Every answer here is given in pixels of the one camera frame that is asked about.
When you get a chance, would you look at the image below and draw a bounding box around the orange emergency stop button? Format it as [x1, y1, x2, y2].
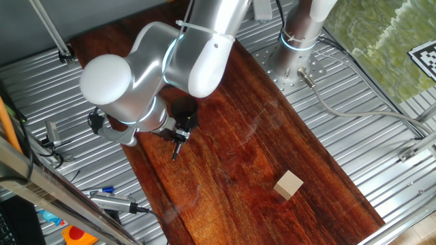
[61, 224, 99, 245]

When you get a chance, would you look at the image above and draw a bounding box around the orange pole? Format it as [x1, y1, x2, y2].
[0, 96, 24, 154]

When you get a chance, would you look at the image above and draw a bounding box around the beige wooden block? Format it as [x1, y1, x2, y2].
[272, 169, 305, 201]

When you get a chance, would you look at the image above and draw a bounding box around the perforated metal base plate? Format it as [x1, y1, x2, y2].
[253, 40, 327, 97]

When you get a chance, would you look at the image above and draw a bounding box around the green patterned mat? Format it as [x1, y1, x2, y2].
[322, 0, 436, 105]

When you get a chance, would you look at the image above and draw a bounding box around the grey camera bracket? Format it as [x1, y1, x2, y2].
[96, 125, 139, 148]

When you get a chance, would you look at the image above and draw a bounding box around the black mesh pen holder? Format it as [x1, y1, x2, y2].
[170, 96, 200, 131]

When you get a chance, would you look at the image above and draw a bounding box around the black box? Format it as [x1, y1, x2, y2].
[0, 195, 47, 245]

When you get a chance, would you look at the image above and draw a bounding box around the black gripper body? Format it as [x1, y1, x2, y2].
[162, 118, 190, 142]

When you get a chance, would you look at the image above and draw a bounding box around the metal corner bracket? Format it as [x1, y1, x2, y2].
[397, 131, 436, 163]

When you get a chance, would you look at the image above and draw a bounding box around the grey base cable with connector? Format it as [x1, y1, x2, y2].
[296, 67, 435, 136]

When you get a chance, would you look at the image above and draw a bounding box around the metal frame beam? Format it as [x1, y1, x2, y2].
[0, 134, 140, 245]

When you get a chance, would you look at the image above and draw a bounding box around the black camera cable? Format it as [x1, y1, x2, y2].
[131, 203, 171, 245]

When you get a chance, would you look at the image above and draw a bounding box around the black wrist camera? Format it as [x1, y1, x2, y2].
[87, 110, 107, 135]

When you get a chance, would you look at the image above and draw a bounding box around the small grey camera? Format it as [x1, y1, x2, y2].
[44, 120, 63, 148]

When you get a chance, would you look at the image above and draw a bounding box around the black pen with gold tip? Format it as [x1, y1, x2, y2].
[170, 142, 183, 162]

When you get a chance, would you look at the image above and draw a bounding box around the silver depth camera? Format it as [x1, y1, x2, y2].
[89, 191, 139, 214]

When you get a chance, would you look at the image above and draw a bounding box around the white marker with blue cap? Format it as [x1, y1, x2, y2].
[81, 186, 116, 197]

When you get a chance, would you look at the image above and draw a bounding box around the wood grain board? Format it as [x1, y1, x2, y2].
[69, 0, 386, 245]

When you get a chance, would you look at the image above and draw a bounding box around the black white fiducial tag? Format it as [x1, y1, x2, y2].
[407, 39, 436, 82]

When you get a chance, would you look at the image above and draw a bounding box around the metal pole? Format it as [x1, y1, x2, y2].
[29, 0, 76, 66]

